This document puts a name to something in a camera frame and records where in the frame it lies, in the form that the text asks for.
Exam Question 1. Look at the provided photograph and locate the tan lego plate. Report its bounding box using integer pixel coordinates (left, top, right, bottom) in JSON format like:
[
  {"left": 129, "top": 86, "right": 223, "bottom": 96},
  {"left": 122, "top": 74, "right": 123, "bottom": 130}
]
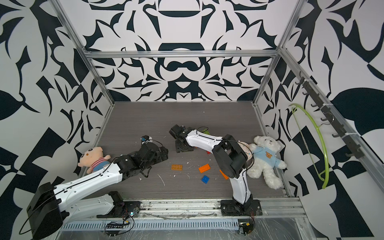
[{"left": 171, "top": 164, "right": 183, "bottom": 171}]

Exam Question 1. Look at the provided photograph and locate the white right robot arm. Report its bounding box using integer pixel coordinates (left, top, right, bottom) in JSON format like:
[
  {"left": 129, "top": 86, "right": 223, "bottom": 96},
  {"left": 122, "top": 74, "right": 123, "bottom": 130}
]
[{"left": 169, "top": 125, "right": 253, "bottom": 209}]

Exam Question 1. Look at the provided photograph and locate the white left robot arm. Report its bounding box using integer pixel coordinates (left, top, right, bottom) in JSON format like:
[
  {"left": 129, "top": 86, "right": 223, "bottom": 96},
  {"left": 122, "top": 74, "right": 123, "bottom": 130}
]
[{"left": 27, "top": 142, "right": 169, "bottom": 240}]

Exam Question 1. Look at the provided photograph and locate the orange lego brick middle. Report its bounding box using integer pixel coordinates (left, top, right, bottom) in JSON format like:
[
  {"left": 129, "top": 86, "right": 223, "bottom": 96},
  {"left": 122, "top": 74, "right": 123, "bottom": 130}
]
[{"left": 199, "top": 164, "right": 211, "bottom": 173}]

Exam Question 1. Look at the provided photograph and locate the orange lego brick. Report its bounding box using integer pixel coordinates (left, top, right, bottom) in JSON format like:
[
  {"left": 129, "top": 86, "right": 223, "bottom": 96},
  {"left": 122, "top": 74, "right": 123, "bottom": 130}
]
[
  {"left": 199, "top": 164, "right": 211, "bottom": 173},
  {"left": 220, "top": 170, "right": 229, "bottom": 180}
]

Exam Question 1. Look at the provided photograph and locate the blue lego brick near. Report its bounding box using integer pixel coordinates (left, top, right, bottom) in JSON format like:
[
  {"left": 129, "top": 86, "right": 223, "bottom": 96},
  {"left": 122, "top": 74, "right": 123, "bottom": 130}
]
[{"left": 201, "top": 176, "right": 210, "bottom": 184}]

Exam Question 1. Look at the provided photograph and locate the orange lego brick right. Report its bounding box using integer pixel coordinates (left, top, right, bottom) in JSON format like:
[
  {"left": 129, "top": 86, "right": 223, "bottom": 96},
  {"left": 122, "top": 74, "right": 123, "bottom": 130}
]
[{"left": 220, "top": 170, "right": 229, "bottom": 180}]

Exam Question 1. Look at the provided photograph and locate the pink pig plush toy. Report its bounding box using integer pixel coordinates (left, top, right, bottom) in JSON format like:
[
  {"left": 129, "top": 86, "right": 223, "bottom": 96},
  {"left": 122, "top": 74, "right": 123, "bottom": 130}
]
[{"left": 78, "top": 147, "right": 111, "bottom": 174}]

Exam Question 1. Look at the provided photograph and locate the white teddy bear plush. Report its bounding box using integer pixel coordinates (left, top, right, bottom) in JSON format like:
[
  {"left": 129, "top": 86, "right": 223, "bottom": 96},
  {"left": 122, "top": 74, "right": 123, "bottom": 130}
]
[{"left": 247, "top": 136, "right": 287, "bottom": 190}]

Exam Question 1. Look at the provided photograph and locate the green plastic hoop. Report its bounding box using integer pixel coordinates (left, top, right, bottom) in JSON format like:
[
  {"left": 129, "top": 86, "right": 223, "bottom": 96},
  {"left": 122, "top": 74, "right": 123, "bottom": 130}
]
[{"left": 289, "top": 103, "right": 330, "bottom": 190}]

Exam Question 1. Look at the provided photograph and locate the aluminium cage frame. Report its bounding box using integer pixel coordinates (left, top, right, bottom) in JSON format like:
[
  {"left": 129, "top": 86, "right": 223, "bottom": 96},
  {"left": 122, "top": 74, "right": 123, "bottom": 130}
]
[{"left": 47, "top": 0, "right": 384, "bottom": 240}]

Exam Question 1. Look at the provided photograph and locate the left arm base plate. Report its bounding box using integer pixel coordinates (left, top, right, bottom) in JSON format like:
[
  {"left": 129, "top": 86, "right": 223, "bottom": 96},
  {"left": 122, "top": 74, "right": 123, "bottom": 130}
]
[{"left": 97, "top": 201, "right": 141, "bottom": 219}]

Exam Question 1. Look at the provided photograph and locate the white cable duct strip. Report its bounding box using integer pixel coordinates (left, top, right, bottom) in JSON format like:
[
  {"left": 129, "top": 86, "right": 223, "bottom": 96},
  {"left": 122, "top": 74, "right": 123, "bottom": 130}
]
[{"left": 61, "top": 219, "right": 239, "bottom": 231}]

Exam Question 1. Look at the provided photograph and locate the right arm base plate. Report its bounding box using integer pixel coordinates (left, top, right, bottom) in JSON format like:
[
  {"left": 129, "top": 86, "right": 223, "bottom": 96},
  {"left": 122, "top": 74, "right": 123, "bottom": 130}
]
[{"left": 220, "top": 198, "right": 263, "bottom": 216}]

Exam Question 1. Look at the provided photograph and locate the black wall hook rack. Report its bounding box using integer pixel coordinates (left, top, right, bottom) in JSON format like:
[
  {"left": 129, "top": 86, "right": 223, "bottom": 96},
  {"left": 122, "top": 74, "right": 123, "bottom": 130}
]
[{"left": 298, "top": 72, "right": 365, "bottom": 159}]

